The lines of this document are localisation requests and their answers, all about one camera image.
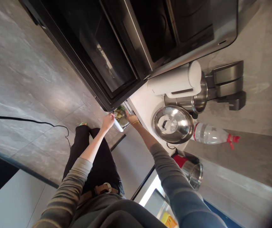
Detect person's right hand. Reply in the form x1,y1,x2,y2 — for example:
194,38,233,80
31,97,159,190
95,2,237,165
126,113,140,126

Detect person's left hand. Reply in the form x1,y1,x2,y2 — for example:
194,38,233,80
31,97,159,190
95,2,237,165
101,112,116,131

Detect glass bowl of vegetable scraps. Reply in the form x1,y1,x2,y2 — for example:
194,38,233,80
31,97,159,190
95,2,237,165
113,105,131,128

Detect person's legs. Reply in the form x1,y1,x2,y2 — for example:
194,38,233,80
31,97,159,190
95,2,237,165
62,122,125,198

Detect stainless steel pot lid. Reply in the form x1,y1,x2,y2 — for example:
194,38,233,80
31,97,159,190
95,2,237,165
151,106,195,145

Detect white electric kettle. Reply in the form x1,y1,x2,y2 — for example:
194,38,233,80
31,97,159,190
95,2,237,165
146,60,203,98

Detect black and silver oven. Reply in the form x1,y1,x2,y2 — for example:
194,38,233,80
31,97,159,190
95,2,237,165
19,0,239,112

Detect red and steel kettle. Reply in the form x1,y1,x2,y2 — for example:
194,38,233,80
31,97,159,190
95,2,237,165
171,153,204,192

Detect clear plastic bottle red cap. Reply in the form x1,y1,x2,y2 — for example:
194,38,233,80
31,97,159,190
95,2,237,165
193,122,241,150

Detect silver cabinet drawer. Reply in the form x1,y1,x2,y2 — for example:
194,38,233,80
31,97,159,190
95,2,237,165
131,166,175,224

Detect person's body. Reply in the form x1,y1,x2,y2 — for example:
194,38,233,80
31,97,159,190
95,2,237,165
73,182,182,228

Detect yellow packet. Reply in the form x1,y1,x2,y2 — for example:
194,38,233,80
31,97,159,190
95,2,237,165
160,212,178,226

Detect black floor cable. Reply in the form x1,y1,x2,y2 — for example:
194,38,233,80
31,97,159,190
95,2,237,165
0,115,71,143

